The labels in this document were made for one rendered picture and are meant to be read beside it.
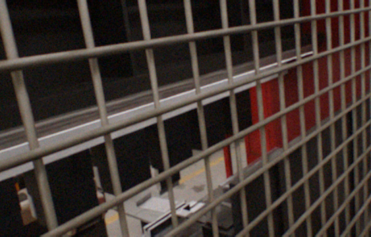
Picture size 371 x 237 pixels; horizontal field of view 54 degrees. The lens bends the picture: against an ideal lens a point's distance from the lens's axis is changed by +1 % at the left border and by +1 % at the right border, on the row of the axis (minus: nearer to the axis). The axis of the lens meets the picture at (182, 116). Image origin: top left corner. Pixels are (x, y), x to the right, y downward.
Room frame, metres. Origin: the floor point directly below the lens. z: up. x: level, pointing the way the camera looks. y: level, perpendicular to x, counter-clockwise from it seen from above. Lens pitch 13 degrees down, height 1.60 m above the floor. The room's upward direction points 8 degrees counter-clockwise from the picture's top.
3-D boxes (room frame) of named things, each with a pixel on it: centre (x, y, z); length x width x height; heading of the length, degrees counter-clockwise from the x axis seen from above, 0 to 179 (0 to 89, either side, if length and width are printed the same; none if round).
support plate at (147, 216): (1.27, 0.18, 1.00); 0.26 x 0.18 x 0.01; 47
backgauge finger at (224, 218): (1.07, -0.04, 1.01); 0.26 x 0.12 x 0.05; 47
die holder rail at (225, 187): (1.57, -0.30, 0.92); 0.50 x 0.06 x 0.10; 137
